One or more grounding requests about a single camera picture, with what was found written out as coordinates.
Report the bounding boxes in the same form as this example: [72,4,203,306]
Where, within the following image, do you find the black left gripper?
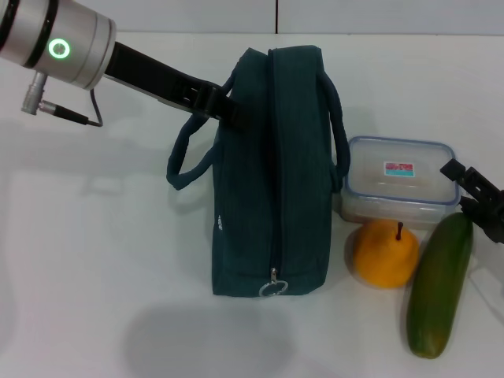
[103,41,254,134]

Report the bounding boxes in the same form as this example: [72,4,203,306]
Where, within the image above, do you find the clear plastic box blue rim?
[340,135,461,232]

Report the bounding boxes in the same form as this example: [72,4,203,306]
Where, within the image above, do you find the teal fabric lunch bag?
[165,45,351,299]

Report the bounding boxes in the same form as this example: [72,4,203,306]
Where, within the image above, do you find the green cucumber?
[405,212,474,359]

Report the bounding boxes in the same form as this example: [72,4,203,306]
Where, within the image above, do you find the orange pear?
[351,220,421,290]

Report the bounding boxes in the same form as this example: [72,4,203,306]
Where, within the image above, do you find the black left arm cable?
[21,72,105,128]

